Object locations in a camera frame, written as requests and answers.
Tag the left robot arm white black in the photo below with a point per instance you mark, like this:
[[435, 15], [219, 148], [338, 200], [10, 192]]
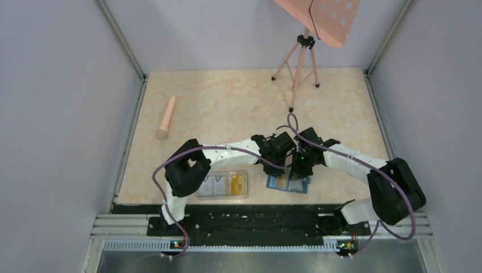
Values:
[[186, 169]]

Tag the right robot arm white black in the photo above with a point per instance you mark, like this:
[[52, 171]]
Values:
[[394, 190]]

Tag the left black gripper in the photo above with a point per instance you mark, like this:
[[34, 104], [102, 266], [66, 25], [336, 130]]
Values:
[[275, 171]]

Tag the aluminium slotted rail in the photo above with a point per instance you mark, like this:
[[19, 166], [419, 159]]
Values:
[[167, 245]]

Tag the blue card holder wallet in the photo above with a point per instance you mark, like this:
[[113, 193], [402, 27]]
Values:
[[296, 186]]

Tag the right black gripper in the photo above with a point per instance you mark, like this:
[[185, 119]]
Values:
[[297, 172]]

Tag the silver VIP card left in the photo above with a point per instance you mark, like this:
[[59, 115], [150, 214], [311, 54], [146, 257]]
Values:
[[206, 188]]

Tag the pink tripod stand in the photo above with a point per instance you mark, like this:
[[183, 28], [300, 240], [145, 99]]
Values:
[[306, 43]]

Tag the pink perforated board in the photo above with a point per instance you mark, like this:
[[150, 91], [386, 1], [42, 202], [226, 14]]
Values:
[[329, 20]]

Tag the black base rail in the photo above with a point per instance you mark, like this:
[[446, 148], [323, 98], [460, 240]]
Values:
[[251, 225]]

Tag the clear acrylic card stand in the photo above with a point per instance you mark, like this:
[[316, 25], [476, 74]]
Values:
[[227, 185]]

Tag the pink cylindrical handle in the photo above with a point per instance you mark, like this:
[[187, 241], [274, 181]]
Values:
[[163, 130]]

